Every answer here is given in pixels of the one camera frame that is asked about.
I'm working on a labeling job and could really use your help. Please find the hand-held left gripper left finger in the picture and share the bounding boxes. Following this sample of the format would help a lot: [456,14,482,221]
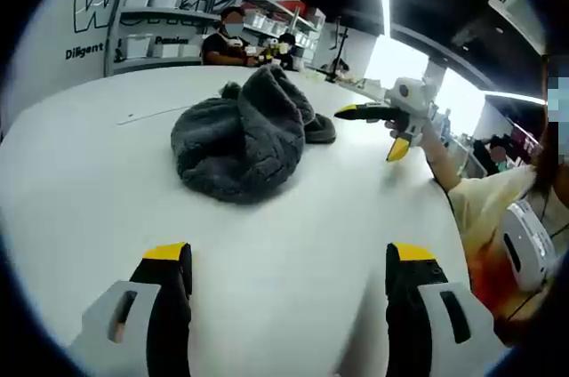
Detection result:
[68,242,194,377]

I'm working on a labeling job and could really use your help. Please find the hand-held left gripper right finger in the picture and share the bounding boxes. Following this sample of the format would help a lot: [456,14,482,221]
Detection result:
[385,242,508,377]

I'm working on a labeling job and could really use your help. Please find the dark grey fluffy towel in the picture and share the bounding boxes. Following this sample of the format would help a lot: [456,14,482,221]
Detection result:
[170,64,338,205]

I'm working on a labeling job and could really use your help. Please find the person's right hand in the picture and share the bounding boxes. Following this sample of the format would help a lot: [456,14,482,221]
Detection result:
[383,108,430,147]

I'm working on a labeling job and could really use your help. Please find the black tripod stand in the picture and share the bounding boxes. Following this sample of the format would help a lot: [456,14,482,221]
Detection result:
[320,16,350,76]

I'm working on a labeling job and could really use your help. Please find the operator in yellow shirt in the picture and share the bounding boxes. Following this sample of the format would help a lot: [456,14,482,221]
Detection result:
[446,164,569,347]

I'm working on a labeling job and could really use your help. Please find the white chest-worn device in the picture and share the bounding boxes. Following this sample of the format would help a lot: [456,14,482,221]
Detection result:
[500,198,562,293]

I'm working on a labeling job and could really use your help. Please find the white table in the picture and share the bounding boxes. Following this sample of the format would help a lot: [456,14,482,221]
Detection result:
[0,65,475,377]

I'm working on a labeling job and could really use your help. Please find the ceiling air conditioner vent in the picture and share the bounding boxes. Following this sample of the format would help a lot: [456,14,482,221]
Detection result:
[487,0,549,56]

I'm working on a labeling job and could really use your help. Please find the grey metal shelving unit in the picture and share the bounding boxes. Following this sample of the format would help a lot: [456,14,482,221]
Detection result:
[102,0,322,77]

